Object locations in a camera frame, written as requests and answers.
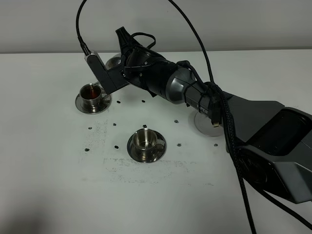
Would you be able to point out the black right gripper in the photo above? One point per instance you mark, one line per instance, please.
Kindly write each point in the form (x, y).
(143, 67)

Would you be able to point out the stainless steel teapot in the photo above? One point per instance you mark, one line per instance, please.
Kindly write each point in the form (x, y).
(113, 63)

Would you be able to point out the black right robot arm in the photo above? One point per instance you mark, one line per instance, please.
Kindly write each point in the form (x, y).
(273, 142)

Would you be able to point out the teapot steel saucer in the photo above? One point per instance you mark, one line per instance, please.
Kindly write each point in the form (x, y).
(203, 124)

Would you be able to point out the far steel teacup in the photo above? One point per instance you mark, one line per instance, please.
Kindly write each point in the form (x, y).
(91, 96)

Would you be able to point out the steel teacup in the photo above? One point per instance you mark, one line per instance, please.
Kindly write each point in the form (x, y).
(91, 96)
(145, 141)

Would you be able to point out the far steel saucer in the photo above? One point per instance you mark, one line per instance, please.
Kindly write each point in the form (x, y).
(83, 104)

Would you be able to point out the near steel teacup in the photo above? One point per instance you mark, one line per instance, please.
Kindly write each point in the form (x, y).
(145, 141)

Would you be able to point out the near steel saucer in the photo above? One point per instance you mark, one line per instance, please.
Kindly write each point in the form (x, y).
(136, 156)

